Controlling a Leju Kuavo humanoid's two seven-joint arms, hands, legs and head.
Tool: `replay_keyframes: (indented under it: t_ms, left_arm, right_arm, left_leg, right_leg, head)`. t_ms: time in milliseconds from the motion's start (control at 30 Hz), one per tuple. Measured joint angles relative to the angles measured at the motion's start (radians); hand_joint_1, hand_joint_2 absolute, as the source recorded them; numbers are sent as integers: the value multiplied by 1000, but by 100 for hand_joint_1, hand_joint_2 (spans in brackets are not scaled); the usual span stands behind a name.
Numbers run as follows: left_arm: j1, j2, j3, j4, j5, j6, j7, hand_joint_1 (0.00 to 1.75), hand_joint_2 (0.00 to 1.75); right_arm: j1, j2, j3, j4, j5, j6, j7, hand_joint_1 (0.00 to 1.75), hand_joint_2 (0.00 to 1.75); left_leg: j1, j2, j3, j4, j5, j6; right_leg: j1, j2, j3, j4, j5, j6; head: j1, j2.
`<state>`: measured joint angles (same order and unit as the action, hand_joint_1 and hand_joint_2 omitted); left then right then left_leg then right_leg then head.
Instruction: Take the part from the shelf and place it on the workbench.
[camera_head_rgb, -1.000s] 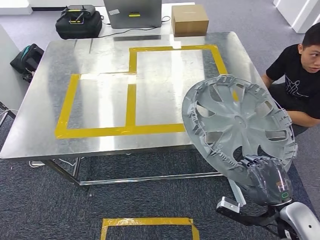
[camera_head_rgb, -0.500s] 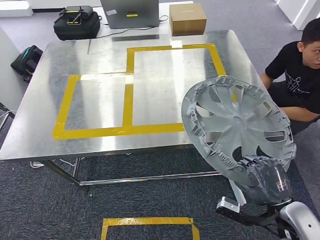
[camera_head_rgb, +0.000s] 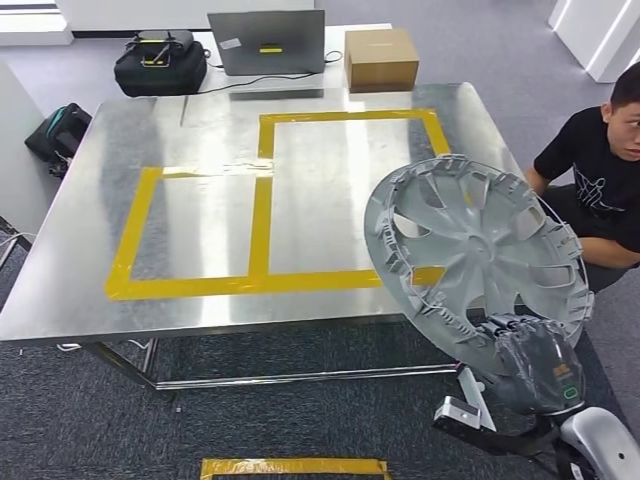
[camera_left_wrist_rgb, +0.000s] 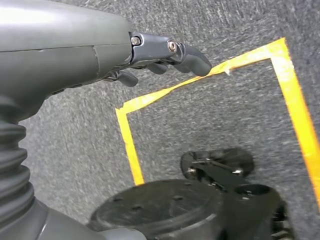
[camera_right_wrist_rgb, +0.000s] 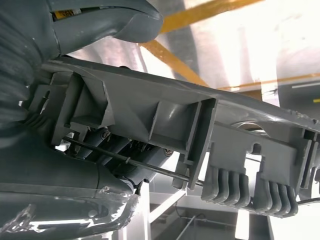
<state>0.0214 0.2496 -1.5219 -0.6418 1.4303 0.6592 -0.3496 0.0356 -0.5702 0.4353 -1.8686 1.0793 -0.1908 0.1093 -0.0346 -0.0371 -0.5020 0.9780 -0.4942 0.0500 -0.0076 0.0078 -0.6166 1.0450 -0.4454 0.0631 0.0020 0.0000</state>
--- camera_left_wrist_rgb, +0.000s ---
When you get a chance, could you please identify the yellow floor tape square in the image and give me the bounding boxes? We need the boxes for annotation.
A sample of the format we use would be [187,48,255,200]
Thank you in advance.
[115,37,320,213]

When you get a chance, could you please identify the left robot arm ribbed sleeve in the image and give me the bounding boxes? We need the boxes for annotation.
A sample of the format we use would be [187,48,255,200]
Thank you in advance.
[0,120,148,240]

